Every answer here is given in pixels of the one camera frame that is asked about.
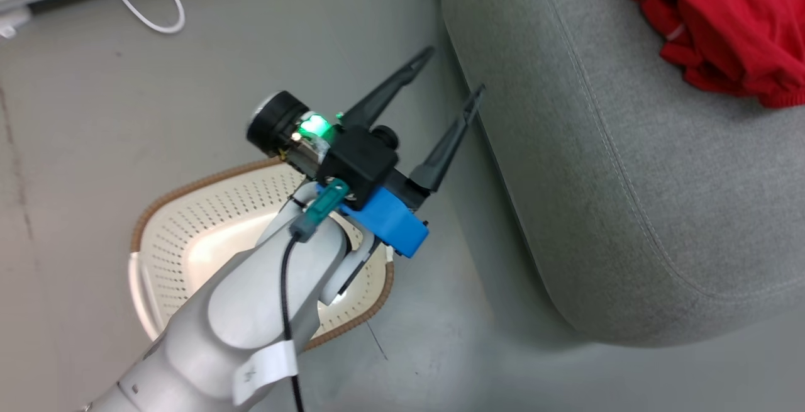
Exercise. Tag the beige perforated laundry basket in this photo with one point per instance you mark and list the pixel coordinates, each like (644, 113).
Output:
(201, 223)

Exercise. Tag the red garment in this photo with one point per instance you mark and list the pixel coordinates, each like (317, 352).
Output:
(729, 22)

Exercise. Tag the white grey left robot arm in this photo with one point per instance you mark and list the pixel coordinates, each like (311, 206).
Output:
(251, 299)

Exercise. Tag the grey fabric sofa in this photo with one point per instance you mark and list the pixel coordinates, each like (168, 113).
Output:
(597, 179)

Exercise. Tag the white power adapter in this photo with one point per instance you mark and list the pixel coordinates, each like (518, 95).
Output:
(12, 22)

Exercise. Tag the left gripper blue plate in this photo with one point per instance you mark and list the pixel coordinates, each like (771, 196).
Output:
(393, 223)

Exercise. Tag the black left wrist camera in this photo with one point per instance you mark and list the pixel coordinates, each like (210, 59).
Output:
(355, 160)

